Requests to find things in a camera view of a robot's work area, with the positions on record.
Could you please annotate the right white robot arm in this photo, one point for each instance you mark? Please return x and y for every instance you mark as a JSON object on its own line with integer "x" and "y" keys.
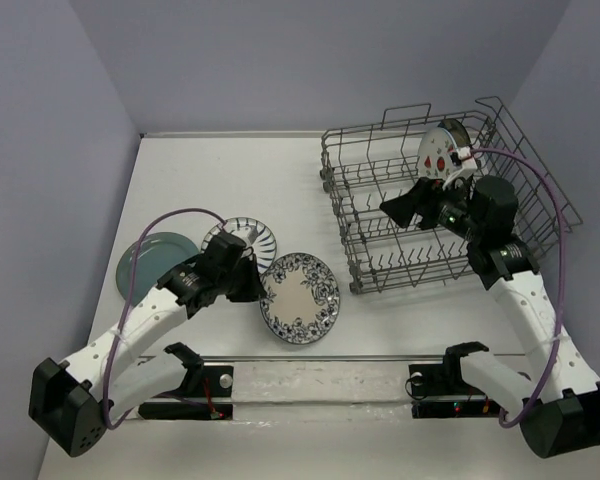
{"x": 556, "y": 406}

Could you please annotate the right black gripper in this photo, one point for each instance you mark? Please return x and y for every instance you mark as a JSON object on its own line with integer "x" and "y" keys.
{"x": 422, "y": 199}

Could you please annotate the white strawberry pattern plate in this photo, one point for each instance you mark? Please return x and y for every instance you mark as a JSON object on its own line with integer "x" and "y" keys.
{"x": 434, "y": 154}

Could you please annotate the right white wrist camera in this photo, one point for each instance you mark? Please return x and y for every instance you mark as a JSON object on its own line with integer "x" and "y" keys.
{"x": 461, "y": 166}

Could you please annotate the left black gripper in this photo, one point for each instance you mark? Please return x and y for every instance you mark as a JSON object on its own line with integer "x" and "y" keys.
{"x": 254, "y": 290}

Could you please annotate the white blue striped plate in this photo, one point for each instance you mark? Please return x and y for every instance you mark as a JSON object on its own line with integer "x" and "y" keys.
{"x": 254, "y": 232}

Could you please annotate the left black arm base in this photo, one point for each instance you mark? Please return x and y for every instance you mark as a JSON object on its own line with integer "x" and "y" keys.
{"x": 203, "y": 397}

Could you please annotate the blue floral pattern plate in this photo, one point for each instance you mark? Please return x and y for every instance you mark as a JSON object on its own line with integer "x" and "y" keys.
{"x": 303, "y": 299}

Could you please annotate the dark striped rim plate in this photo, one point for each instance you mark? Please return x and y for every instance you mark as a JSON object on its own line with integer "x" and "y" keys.
{"x": 457, "y": 130}

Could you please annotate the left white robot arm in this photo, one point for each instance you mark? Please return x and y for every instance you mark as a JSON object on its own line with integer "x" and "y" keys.
{"x": 76, "y": 400}

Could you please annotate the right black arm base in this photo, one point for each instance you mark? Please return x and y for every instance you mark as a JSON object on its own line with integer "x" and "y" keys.
{"x": 433, "y": 396}

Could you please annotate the plain teal plate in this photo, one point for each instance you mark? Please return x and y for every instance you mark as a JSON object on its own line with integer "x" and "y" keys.
{"x": 159, "y": 253}

